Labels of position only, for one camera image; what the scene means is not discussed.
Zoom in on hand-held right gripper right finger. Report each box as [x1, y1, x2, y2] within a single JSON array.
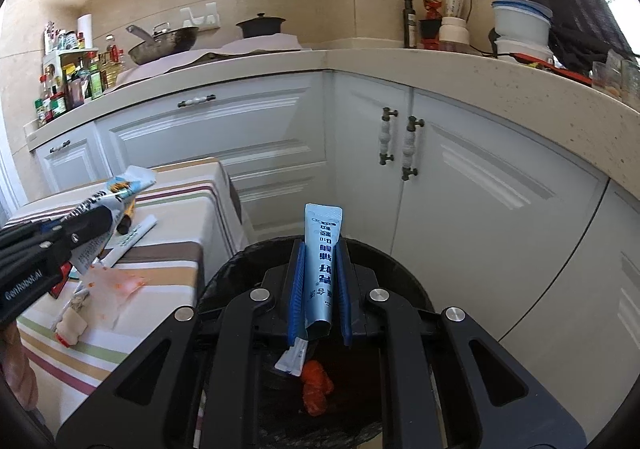
[[336, 239, 587, 449]]

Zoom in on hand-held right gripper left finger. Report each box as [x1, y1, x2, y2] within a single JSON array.
[[55, 239, 307, 449]]

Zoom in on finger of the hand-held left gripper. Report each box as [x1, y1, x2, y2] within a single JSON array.
[[36, 206, 113, 263]]

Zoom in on light blue sachet packet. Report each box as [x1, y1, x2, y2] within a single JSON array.
[[300, 203, 344, 342]]

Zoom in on printed snack wrapper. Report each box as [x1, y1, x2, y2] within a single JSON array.
[[70, 166, 157, 275]]

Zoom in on black trash bin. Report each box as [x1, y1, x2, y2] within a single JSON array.
[[195, 236, 441, 449]]

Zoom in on person's left forearm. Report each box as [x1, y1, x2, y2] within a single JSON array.
[[0, 326, 39, 411]]

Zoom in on yellow label brown bottle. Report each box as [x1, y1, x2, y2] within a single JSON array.
[[117, 199, 138, 236]]

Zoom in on white stick sachet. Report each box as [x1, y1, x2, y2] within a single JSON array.
[[102, 216, 158, 265]]

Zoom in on crumpled white tissue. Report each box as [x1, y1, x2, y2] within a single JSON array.
[[52, 289, 92, 348]]

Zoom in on small white blue sachet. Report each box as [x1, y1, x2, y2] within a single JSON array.
[[274, 338, 310, 377]]

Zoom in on orange stained plastic wrap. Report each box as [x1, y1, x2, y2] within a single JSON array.
[[80, 264, 149, 330]]

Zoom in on crumpled orange wrapper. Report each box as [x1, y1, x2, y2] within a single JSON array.
[[300, 360, 335, 416]]

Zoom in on group of condiment bottles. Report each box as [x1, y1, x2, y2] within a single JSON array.
[[34, 21, 126, 128]]

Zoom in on white kitchen cabinets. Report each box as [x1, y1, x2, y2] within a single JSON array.
[[35, 71, 640, 440]]

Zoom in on paper towel roll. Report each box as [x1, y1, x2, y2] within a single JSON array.
[[76, 14, 95, 50]]

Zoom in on steel wok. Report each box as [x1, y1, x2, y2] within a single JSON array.
[[126, 22, 200, 66]]

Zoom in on pink stove cover cloth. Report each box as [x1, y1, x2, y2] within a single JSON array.
[[117, 34, 314, 84]]

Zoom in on black lidded pot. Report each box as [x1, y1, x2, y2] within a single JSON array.
[[236, 13, 290, 40]]

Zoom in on dark oil bottle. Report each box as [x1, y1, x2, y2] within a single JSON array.
[[403, 0, 419, 50]]

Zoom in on white jar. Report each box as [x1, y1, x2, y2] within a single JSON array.
[[438, 16, 471, 55]]

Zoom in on red decorative bag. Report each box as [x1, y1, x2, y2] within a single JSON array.
[[419, 0, 446, 50]]

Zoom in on red tray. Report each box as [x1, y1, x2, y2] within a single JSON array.
[[514, 54, 592, 80]]

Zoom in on stack of white containers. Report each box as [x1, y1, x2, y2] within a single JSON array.
[[491, 0, 555, 62]]

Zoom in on clear glass cup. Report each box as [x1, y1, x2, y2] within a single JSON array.
[[620, 56, 640, 104], [592, 59, 624, 100]]

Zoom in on cabinet door handle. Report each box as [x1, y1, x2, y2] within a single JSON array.
[[378, 107, 399, 166], [401, 116, 425, 182]]

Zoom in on long drawer handle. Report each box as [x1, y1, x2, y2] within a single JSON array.
[[178, 94, 217, 109]]

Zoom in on white wall rack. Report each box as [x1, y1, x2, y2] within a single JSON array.
[[181, 2, 221, 28]]

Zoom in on black power cable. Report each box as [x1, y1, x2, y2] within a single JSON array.
[[466, 0, 501, 60]]

